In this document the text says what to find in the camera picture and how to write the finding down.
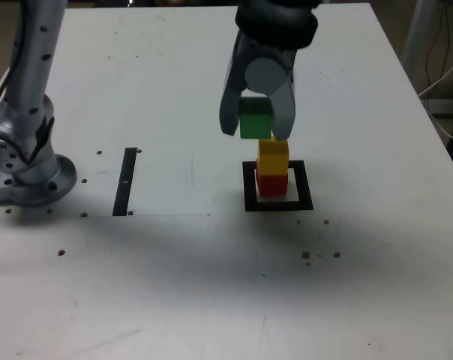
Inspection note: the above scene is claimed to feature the white upright post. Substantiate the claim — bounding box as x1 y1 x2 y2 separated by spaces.
401 0 434 82

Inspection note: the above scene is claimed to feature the red cube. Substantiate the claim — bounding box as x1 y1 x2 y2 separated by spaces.
254 168 289 198

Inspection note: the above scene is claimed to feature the green cube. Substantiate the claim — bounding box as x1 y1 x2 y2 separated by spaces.
237 96 275 140

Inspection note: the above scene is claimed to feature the black tape strip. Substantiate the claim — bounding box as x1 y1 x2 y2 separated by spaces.
112 147 138 218

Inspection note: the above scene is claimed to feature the black tape square outline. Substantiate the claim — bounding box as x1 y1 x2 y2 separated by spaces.
241 160 314 213

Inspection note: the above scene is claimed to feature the yellow cube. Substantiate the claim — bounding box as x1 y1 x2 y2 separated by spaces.
256 135 290 177

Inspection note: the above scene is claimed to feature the long grey box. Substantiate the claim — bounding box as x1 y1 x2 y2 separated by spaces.
423 97 453 116

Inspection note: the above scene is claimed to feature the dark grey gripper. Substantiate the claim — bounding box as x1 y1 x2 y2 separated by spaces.
218 31 299 142

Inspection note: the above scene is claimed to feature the white cable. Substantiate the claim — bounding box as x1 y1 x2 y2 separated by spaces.
417 52 453 143

